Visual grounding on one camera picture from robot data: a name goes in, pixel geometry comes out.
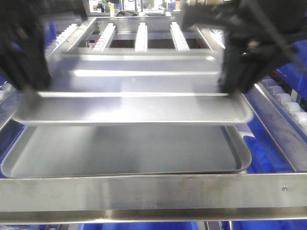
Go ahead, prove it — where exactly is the stainless steel rack frame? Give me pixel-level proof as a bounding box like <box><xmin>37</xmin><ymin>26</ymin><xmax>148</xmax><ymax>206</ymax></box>
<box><xmin>0</xmin><ymin>17</ymin><xmax>307</xmax><ymax>224</ymax></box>

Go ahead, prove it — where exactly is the middle roller rail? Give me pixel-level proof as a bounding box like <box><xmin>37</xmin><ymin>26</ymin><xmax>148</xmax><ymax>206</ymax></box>
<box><xmin>135</xmin><ymin>23</ymin><xmax>148</xmax><ymax>52</ymax></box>

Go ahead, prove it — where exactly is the small silver ridged tray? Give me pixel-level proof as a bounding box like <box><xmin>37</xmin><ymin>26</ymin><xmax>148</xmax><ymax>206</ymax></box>
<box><xmin>13</xmin><ymin>52</ymin><xmax>253</xmax><ymax>126</ymax></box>

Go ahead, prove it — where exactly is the right centre roller rail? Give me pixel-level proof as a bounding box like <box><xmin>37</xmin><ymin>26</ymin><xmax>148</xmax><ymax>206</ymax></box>
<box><xmin>170</xmin><ymin>22</ymin><xmax>189</xmax><ymax>52</ymax></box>

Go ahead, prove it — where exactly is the left centre roller rail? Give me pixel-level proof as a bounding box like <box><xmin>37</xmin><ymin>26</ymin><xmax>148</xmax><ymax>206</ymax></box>
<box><xmin>93</xmin><ymin>23</ymin><xmax>116</xmax><ymax>52</ymax></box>

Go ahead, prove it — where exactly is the large silver tray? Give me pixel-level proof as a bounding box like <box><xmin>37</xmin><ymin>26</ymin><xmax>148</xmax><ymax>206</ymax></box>
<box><xmin>1</xmin><ymin>125</ymin><xmax>252</xmax><ymax>178</ymax></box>

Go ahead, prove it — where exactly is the far right roller rail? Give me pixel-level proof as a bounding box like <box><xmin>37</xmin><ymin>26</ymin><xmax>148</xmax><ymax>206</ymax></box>
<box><xmin>261</xmin><ymin>79</ymin><xmax>307</xmax><ymax>134</ymax></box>

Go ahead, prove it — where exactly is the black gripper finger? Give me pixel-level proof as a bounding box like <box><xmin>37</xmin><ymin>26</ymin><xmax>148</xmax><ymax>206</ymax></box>
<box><xmin>0</xmin><ymin>0</ymin><xmax>52</xmax><ymax>92</ymax></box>
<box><xmin>181</xmin><ymin>0</ymin><xmax>295</xmax><ymax>94</ymax></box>

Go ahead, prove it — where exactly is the blue bin below rack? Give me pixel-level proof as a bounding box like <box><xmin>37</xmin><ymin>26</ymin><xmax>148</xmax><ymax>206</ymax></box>
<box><xmin>237</xmin><ymin>95</ymin><xmax>295</xmax><ymax>175</ymax></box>

